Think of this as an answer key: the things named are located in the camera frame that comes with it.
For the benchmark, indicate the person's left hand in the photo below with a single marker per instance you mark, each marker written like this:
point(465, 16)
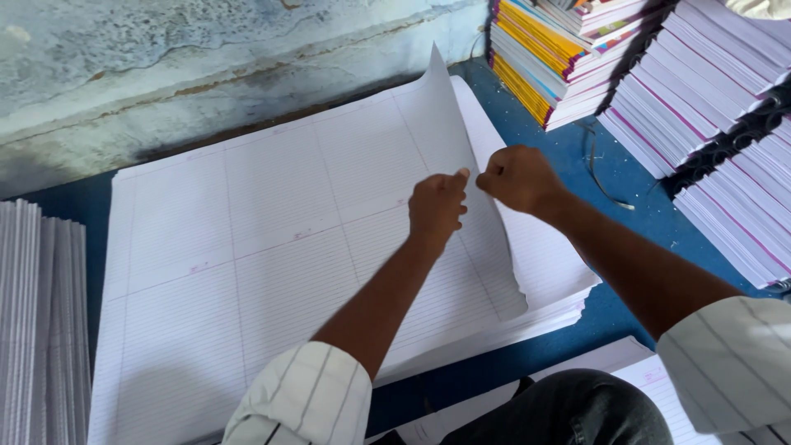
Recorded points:
point(435, 207)

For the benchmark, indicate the person's right hand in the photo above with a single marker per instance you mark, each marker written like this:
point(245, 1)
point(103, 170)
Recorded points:
point(522, 179)

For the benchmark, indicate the person's right fingers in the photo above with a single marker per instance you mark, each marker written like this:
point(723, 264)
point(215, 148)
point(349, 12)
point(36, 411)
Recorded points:
point(491, 174)

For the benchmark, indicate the large ruled paper sheet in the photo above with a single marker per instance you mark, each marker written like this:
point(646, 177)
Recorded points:
point(309, 259)

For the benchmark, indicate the stack of large ruled sheets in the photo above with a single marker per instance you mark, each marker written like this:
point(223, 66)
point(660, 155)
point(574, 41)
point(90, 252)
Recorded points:
point(531, 259)

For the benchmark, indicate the blue table cover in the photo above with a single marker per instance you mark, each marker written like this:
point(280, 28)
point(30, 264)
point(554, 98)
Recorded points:
point(624, 185)

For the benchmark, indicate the stack of colourful notebooks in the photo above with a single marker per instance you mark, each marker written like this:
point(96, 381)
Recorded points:
point(559, 55)

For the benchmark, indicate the stack of spiral bound notebooks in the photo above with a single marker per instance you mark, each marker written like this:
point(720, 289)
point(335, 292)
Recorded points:
point(717, 130)

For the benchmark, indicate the stack of folded white paper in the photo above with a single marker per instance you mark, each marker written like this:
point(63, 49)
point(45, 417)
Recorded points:
point(42, 324)

